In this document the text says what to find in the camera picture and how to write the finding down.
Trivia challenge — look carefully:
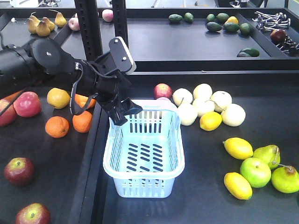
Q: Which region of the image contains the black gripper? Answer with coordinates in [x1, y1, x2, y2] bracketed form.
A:
[90, 52, 143, 126]

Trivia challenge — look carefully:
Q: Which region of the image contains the light blue plastic basket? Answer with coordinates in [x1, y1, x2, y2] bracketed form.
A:
[103, 100, 185, 198]

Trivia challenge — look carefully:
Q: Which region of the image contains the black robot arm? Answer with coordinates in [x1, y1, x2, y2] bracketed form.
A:
[0, 37, 142, 126]

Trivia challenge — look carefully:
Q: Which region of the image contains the red apple behind basket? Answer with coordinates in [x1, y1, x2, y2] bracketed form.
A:
[153, 83, 172, 99]

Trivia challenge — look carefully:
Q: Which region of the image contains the small orange right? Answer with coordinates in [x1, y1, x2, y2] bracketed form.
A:
[72, 111, 93, 133]

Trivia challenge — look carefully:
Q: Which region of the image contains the small orange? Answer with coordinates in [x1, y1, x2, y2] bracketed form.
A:
[72, 111, 93, 133]
[45, 116, 70, 138]

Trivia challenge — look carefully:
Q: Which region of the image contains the large orange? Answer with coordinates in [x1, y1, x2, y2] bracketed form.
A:
[74, 93, 97, 109]

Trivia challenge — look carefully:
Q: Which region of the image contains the yellow round fruit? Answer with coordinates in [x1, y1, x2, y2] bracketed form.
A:
[47, 88, 71, 109]

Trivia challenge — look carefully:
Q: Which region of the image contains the small orange left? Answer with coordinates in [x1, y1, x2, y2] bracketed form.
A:
[45, 116, 70, 138]

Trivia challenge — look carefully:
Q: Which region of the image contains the yellow lemon near melons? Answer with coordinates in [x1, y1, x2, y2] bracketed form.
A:
[199, 112, 222, 131]

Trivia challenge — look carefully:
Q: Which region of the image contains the red apple pair right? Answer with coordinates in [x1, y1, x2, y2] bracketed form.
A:
[13, 91, 42, 118]

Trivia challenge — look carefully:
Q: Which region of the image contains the red apple pair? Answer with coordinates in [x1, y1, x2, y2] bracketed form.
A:
[0, 99, 17, 127]
[13, 91, 42, 118]

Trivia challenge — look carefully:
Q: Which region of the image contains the white melon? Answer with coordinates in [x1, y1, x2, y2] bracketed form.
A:
[221, 104, 246, 126]

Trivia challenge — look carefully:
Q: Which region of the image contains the red apple pair left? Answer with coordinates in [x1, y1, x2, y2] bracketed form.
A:
[0, 99, 17, 127]

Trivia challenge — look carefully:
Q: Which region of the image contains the grapefruit orange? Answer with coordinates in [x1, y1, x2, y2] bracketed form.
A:
[0, 91, 23, 103]

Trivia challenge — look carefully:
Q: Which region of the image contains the black wooden produce stand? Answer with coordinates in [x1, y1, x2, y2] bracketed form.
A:
[0, 8, 299, 224]

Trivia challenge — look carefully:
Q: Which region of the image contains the dark red apple middle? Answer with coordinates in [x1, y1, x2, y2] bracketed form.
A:
[3, 157, 35, 187]

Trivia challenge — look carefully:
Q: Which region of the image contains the dark red apple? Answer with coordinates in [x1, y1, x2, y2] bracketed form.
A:
[14, 203, 51, 224]
[3, 157, 35, 187]

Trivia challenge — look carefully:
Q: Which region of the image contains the yellow lemon middle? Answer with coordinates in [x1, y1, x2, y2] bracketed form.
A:
[223, 137, 253, 160]

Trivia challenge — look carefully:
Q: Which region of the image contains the dark red apple front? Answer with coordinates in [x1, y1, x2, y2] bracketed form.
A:
[14, 203, 51, 224]

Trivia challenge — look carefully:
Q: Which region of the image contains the yellow lemon front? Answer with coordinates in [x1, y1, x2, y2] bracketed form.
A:
[224, 172, 253, 200]

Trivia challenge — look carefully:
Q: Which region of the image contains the green apple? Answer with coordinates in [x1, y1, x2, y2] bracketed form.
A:
[240, 157, 271, 188]

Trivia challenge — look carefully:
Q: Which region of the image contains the green pear left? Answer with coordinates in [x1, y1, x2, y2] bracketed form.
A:
[253, 145, 280, 170]

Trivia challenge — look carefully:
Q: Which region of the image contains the green pear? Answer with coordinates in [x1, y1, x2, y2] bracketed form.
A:
[271, 166, 299, 194]
[253, 145, 280, 170]

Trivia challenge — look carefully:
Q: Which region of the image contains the green pear right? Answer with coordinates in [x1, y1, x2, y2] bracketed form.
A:
[271, 166, 299, 194]

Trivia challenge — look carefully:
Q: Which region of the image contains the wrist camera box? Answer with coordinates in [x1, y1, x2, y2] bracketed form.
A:
[109, 36, 136, 75]

